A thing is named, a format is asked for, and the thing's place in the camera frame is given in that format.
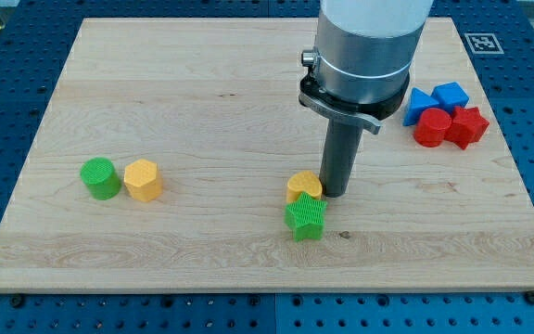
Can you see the yellow heart block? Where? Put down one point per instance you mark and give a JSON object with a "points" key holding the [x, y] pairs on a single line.
{"points": [[305, 181]]}

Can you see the green star block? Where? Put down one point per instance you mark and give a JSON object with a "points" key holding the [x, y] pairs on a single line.
{"points": [[305, 217]]}

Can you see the blue triangle block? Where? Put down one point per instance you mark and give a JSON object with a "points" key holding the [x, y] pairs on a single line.
{"points": [[418, 102]]}

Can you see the blue cube block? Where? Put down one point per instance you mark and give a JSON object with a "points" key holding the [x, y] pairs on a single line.
{"points": [[450, 96]]}

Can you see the white fiducial marker tag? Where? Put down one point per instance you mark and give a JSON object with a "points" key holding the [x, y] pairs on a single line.
{"points": [[483, 43]]}

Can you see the yellow hexagon block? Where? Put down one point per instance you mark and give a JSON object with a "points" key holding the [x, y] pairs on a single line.
{"points": [[143, 180]]}

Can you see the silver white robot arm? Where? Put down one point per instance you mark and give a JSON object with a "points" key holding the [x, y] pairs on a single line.
{"points": [[358, 69]]}

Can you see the red cylinder block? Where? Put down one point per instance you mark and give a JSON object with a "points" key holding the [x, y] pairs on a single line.
{"points": [[432, 126]]}

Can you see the green cylinder block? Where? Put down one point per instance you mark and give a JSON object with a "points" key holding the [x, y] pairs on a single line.
{"points": [[100, 178]]}

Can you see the wooden board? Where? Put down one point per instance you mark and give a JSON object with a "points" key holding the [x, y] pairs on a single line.
{"points": [[214, 103]]}

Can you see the red star block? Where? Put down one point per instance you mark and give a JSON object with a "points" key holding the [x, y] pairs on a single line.
{"points": [[467, 126]]}

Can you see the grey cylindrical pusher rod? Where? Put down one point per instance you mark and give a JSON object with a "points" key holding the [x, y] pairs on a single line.
{"points": [[340, 148]]}

